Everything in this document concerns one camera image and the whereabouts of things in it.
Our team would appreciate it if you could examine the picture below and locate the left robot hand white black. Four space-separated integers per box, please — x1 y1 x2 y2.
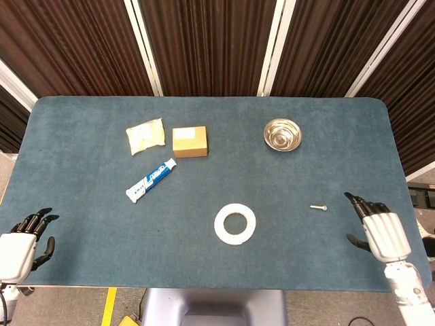
0 207 60 285

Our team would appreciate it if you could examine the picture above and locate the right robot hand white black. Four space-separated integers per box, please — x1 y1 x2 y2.
343 192 413 265

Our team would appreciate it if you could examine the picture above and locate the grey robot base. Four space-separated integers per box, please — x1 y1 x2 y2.
141 288 287 326

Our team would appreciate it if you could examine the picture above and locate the black equipment box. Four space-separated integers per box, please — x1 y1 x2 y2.
406 182 435 209

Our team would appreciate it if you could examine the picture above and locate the brown ribbed partition panel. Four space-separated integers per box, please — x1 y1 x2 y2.
0 84 31 154
0 0 154 98
139 0 277 97
353 0 435 177
271 0 414 98

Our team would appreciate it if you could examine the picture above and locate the stainless steel bowl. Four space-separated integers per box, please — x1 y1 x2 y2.
263 117 303 151

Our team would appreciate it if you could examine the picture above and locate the blue white toothpaste tube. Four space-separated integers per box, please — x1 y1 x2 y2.
125 158 178 204

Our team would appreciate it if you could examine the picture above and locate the blue felt table mat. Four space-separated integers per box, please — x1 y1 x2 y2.
0 96 432 295

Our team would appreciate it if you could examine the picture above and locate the white tape roll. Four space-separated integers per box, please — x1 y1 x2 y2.
213 202 257 246

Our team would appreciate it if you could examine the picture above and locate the yellow snack packet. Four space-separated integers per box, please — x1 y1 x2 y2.
125 117 167 157

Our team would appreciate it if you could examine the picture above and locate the brown cardboard box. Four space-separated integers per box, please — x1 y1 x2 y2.
171 126 209 159

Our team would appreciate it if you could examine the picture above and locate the white partition post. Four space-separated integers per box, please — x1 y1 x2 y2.
0 58 39 113
405 168 435 183
344 0 423 98
123 0 164 97
257 0 287 98

